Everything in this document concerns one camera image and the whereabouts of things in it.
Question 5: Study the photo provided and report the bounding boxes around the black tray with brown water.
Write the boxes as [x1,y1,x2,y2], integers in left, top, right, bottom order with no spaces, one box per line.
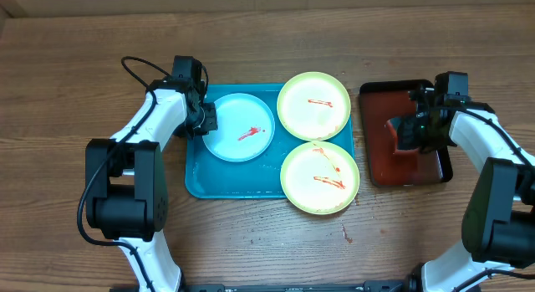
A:
[359,79,453,187]

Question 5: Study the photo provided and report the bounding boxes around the teal plastic tray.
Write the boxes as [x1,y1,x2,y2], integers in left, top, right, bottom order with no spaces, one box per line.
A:
[185,83,355,199]

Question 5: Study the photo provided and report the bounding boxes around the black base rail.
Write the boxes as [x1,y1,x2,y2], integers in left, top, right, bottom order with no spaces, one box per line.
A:
[179,280,404,292]

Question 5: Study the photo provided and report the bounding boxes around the light blue plate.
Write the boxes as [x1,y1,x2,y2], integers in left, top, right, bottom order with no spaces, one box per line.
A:
[202,93,275,162]

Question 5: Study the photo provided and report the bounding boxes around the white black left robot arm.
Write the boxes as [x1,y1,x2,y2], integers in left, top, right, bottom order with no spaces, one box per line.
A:
[76,55,217,291]

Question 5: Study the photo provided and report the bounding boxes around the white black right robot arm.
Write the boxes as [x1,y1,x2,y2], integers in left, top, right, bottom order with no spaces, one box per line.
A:
[386,71,534,291]

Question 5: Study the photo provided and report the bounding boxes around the yellow plate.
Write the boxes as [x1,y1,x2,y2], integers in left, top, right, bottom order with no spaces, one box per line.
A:
[280,141,360,215]
[277,72,351,141]

